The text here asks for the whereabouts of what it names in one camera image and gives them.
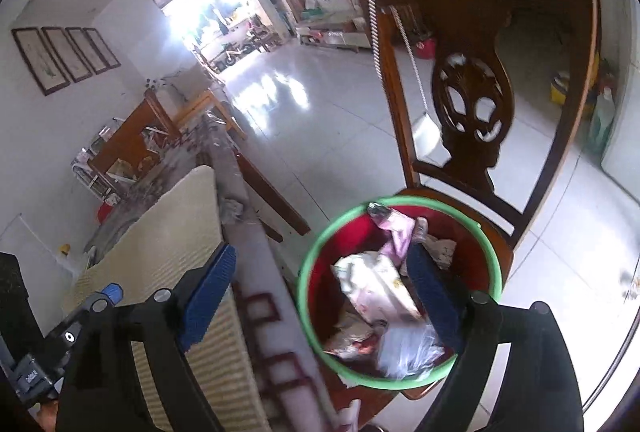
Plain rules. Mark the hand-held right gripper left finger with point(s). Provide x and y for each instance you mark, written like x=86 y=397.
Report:
x=210 y=297

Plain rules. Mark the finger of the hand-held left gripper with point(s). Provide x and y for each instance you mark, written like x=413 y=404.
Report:
x=114 y=294

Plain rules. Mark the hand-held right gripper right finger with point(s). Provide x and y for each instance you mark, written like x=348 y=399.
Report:
x=432 y=297

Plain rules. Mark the grey red paper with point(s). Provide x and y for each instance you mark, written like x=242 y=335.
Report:
x=440 y=252

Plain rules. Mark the cream paper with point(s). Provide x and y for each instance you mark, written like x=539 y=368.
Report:
x=370 y=282

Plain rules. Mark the pink plastic bag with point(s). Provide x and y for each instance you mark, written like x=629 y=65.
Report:
x=400 y=237

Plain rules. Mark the white red paper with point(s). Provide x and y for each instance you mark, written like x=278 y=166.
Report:
x=350 y=334

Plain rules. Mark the dark shiny packet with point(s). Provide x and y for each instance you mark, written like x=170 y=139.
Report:
x=380 y=212

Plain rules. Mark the red bucket with green rim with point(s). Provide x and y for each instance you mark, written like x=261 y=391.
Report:
x=340 y=237

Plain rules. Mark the yellow plastic toy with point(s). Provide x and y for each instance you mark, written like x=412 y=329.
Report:
x=65 y=251

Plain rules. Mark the yellow white striped cloth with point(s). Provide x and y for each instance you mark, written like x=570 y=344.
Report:
x=175 y=222

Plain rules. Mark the red cup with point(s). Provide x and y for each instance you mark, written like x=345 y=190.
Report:
x=106 y=212

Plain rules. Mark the white step ladder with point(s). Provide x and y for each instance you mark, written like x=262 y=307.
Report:
x=85 y=172

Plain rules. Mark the wooden dining chair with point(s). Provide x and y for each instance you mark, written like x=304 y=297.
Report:
x=130 y=132

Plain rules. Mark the yellow plastic bucket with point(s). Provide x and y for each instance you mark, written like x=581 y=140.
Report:
x=560 y=89

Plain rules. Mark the green detergent bottle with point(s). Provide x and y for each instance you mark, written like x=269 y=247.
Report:
x=602 y=122

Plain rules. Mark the wooden television cabinet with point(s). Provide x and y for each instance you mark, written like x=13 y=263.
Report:
x=335 y=32

